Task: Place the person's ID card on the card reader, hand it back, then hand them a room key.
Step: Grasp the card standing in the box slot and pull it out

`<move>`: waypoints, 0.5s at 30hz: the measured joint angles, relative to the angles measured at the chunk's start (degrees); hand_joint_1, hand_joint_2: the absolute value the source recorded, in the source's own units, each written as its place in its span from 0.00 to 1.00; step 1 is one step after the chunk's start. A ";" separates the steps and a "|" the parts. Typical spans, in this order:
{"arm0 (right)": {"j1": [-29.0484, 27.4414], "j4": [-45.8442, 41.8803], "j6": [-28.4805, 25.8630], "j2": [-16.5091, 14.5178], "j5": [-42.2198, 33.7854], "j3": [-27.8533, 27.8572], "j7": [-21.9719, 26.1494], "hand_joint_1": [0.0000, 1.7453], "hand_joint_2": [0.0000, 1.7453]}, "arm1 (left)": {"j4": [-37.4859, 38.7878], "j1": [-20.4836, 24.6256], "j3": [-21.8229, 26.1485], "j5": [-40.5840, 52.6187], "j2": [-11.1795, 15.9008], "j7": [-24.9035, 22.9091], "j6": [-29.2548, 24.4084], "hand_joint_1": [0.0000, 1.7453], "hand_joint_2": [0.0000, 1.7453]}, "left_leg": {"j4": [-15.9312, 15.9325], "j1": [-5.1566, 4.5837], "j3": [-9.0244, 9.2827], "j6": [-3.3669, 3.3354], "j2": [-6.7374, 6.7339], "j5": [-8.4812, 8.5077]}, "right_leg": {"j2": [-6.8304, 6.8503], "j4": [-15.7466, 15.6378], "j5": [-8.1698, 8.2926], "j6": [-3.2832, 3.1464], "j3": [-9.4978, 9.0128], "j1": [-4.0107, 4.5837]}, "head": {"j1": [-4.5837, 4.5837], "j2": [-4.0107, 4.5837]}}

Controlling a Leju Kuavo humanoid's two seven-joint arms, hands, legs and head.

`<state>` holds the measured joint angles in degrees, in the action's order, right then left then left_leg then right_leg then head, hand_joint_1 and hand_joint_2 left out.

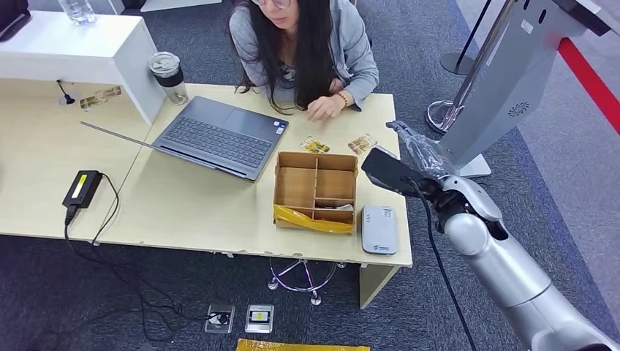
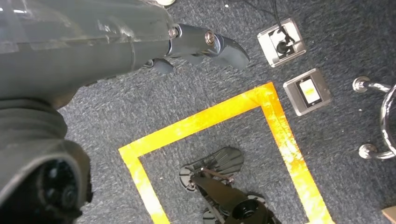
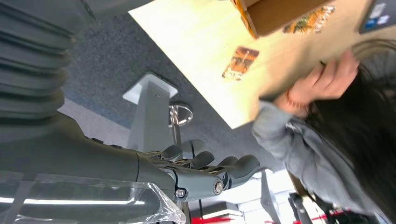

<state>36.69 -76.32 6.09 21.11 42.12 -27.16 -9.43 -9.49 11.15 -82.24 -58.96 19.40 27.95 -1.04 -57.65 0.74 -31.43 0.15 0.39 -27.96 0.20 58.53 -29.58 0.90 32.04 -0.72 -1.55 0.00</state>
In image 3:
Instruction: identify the person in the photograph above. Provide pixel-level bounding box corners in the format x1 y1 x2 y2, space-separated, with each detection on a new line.
252 38 396 224

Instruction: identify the clear plastic wrap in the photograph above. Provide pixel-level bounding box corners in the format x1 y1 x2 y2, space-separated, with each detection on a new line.
0 171 187 224

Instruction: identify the grey kiosk stand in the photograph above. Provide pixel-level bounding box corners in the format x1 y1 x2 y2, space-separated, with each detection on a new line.
122 72 179 153

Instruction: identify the brown divided cardboard box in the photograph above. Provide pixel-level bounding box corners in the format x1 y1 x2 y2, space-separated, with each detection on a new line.
230 0 335 39

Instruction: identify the grey open laptop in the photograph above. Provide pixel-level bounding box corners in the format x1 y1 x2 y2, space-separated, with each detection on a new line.
359 0 396 35

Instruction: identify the yellow plastic tape strip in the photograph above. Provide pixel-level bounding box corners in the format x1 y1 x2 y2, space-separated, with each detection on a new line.
231 0 259 40

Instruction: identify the pale wooden desk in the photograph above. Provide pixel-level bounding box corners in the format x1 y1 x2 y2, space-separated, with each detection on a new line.
127 0 396 130

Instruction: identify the red bead bracelet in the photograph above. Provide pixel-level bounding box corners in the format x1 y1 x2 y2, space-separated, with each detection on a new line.
285 89 310 112

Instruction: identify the chrome stanchion post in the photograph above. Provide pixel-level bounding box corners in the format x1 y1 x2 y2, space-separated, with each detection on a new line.
168 104 194 149

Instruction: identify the black stanchion post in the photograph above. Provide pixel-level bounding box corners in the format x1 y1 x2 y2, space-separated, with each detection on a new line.
181 140 206 156

